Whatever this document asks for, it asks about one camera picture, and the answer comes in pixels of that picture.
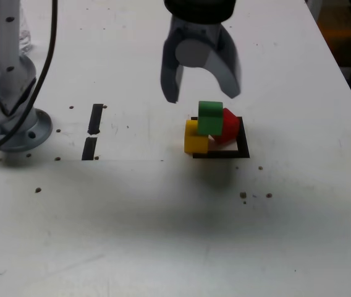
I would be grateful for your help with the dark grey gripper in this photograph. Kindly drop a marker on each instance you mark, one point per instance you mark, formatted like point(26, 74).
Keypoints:
point(194, 31)

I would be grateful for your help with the green cube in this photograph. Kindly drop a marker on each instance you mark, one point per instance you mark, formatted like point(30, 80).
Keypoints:
point(209, 119)

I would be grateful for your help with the red cube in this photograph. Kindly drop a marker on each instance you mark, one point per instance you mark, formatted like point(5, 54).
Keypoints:
point(229, 127)

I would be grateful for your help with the yellow cube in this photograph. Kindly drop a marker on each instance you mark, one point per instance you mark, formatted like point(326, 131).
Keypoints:
point(195, 142)

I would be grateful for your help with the black tape square outline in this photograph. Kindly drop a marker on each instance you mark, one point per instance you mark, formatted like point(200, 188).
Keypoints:
point(244, 145)

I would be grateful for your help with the black tape strip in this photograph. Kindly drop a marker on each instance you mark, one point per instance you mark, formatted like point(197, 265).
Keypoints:
point(95, 120)

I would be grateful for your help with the clear plastic bottle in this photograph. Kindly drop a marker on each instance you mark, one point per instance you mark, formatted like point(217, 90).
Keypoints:
point(25, 40)

